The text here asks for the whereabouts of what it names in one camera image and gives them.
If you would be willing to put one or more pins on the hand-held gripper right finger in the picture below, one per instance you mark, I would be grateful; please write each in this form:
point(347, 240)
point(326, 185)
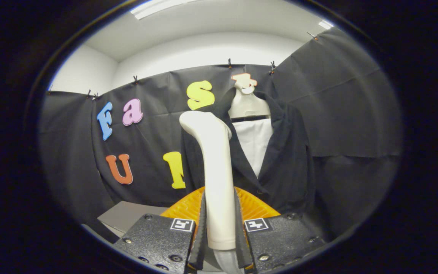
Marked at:
point(239, 236)

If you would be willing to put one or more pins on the white garment steamer head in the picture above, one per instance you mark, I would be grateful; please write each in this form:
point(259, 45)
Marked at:
point(217, 182)

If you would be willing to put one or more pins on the black jacket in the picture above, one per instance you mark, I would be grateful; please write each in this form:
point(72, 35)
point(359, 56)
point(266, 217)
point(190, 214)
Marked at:
point(287, 171)

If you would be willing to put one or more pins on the white dress form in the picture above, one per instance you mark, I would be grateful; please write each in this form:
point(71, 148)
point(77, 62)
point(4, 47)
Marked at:
point(255, 144)

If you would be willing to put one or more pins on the grey drawer cabinet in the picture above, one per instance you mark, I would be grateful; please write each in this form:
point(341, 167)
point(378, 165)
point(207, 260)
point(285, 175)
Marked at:
point(127, 215)

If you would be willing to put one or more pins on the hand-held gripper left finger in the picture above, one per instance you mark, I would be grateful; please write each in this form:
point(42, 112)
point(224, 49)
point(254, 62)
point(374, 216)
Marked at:
point(202, 236)

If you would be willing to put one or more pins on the ceiling light panel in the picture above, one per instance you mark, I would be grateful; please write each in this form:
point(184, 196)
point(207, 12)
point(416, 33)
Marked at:
point(325, 24)
point(158, 7)

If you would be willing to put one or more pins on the black backdrop cloth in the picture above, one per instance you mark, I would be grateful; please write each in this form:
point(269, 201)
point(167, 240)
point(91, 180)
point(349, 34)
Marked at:
point(348, 114)

